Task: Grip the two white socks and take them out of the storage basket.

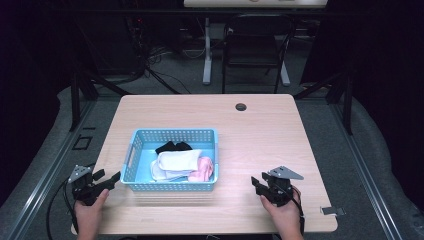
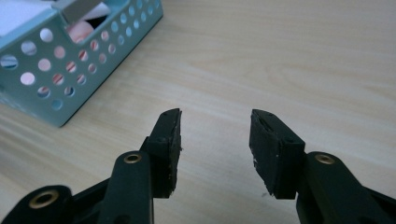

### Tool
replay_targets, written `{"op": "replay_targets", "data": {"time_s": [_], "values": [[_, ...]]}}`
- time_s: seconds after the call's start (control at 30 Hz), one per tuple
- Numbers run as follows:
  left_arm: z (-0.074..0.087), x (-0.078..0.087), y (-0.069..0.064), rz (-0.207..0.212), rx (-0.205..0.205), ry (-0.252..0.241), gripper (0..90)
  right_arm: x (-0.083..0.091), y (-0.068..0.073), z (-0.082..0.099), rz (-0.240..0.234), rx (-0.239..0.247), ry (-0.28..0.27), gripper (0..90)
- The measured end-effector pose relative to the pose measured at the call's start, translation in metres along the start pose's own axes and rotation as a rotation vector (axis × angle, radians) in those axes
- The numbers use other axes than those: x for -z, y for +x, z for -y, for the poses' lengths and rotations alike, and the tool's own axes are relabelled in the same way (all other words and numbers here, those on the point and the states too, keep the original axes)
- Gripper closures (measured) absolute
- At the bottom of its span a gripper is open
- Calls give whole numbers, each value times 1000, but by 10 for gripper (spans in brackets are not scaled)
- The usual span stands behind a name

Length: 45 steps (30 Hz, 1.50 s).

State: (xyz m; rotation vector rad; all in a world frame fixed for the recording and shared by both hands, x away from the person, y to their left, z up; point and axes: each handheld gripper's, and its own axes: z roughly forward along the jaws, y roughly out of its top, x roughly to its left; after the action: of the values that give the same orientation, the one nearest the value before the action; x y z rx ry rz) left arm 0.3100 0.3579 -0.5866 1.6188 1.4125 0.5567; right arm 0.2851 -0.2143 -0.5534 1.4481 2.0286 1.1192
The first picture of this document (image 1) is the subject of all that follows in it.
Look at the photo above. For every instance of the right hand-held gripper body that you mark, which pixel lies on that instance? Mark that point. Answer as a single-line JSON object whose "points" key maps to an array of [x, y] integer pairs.
{"points": [[279, 188]]}

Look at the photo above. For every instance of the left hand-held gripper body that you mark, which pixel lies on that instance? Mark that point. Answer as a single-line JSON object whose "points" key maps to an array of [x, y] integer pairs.
{"points": [[83, 190]]}

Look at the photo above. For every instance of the person's left hand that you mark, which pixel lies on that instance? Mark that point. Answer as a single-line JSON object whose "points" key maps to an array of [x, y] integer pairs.
{"points": [[89, 213]]}

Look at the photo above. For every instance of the person's right hand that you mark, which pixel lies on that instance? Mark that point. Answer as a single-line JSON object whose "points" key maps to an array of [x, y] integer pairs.
{"points": [[283, 216]]}

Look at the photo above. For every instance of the blue plastic basket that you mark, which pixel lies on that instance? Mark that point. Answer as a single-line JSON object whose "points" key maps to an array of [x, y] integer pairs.
{"points": [[136, 160]]}

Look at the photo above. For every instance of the white grey-trimmed sock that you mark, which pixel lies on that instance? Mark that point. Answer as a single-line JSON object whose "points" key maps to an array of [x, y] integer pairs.
{"points": [[160, 174]]}

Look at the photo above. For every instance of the pink sock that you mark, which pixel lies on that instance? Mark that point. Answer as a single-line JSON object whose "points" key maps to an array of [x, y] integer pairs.
{"points": [[204, 168]]}

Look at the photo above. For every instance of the black sock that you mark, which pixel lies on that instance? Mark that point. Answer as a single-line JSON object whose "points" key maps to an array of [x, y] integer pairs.
{"points": [[171, 146]]}

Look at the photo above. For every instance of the black folding chair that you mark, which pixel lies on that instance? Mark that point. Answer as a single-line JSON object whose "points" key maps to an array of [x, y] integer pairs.
{"points": [[253, 43]]}

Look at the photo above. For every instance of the white desk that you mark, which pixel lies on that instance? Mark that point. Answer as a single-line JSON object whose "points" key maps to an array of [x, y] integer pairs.
{"points": [[208, 50]]}

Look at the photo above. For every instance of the aluminium floor rail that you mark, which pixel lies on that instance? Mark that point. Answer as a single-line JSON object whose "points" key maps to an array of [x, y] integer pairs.
{"points": [[363, 170], [40, 180]]}

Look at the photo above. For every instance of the small metal bracket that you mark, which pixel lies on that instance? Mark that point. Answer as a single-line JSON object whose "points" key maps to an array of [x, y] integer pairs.
{"points": [[332, 210]]}

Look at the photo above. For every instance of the black metal frame stand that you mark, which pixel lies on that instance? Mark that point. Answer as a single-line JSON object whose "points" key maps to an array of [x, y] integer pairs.
{"points": [[346, 100], [76, 100]]}

